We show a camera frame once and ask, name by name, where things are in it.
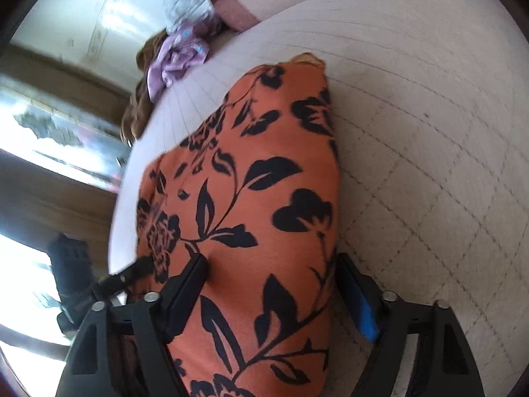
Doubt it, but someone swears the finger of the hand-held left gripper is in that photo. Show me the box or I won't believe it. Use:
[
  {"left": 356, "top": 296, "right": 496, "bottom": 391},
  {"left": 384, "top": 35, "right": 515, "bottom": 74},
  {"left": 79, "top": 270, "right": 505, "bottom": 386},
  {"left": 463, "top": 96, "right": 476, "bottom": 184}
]
[{"left": 101, "top": 255, "right": 157, "bottom": 294}]

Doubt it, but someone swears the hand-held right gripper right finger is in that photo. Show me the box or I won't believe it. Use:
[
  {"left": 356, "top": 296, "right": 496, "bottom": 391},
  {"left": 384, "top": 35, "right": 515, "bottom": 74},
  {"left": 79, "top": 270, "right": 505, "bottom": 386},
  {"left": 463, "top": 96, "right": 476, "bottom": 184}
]
[{"left": 338, "top": 252, "right": 487, "bottom": 397}]

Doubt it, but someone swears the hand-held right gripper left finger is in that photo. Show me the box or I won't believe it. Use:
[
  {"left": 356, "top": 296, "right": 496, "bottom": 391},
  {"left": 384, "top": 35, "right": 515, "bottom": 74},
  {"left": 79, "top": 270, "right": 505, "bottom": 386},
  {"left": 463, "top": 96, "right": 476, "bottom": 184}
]
[{"left": 56, "top": 254, "right": 208, "bottom": 397}]

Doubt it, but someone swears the orange floral garment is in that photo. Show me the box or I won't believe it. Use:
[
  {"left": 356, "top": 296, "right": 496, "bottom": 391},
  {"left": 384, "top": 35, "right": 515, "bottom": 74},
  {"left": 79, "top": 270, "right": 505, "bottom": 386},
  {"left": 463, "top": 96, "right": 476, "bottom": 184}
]
[{"left": 136, "top": 52, "right": 343, "bottom": 397}]

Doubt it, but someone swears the window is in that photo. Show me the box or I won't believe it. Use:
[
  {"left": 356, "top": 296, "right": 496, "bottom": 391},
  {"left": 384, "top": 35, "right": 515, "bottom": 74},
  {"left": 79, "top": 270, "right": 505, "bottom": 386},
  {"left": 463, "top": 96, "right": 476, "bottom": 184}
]
[{"left": 0, "top": 85, "right": 131, "bottom": 193}]

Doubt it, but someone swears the pink quilted bed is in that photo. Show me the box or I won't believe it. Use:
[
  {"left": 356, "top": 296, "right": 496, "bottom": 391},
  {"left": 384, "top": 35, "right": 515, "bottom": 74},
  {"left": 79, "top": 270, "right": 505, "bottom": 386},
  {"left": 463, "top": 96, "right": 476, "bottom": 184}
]
[{"left": 106, "top": 0, "right": 529, "bottom": 397}]

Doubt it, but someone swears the brown furry throw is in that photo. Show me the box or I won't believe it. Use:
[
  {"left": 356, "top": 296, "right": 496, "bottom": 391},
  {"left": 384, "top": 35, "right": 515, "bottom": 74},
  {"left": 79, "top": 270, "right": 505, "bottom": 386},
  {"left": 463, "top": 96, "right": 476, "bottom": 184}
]
[{"left": 119, "top": 31, "right": 168, "bottom": 143}]

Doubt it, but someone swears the purple cloth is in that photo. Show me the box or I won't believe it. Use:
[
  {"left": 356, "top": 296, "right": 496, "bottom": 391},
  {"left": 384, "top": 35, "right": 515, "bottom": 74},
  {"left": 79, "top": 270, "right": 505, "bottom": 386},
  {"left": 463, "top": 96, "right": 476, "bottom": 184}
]
[{"left": 145, "top": 21, "right": 216, "bottom": 103}]

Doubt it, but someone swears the maroon pillow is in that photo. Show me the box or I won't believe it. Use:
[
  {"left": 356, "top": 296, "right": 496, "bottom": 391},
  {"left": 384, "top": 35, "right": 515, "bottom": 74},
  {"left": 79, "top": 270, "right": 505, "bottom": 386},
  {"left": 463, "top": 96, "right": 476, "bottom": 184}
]
[{"left": 213, "top": 0, "right": 262, "bottom": 31}]

